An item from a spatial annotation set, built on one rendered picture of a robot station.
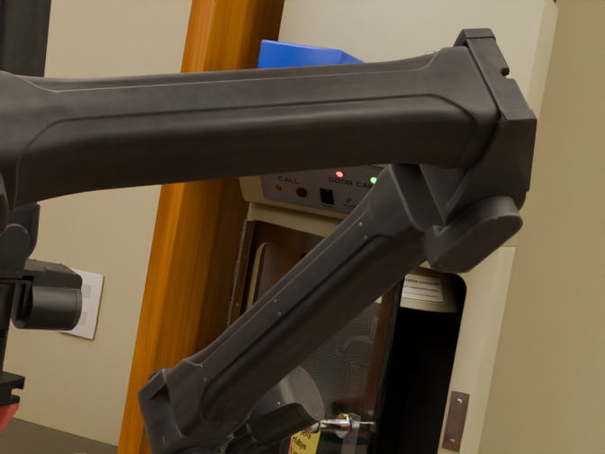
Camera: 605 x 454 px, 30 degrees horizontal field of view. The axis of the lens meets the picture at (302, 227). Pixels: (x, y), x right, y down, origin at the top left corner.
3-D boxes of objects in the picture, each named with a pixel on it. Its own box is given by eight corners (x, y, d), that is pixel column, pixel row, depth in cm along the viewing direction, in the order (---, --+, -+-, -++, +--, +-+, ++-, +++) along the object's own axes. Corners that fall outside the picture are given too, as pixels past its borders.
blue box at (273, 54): (278, 123, 140) (291, 51, 139) (355, 136, 136) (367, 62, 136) (248, 115, 130) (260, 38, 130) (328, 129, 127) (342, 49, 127)
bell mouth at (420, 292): (350, 282, 157) (356, 243, 157) (474, 308, 151) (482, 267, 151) (307, 287, 140) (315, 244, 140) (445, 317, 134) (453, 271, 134)
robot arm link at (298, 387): (138, 379, 101) (159, 467, 97) (243, 322, 98) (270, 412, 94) (210, 405, 111) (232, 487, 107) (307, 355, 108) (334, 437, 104)
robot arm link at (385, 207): (428, 81, 77) (486, 210, 72) (483, 97, 81) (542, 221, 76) (121, 383, 102) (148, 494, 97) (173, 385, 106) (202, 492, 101)
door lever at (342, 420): (300, 416, 127) (303, 393, 127) (349, 440, 119) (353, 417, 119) (259, 415, 124) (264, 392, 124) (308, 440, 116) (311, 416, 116)
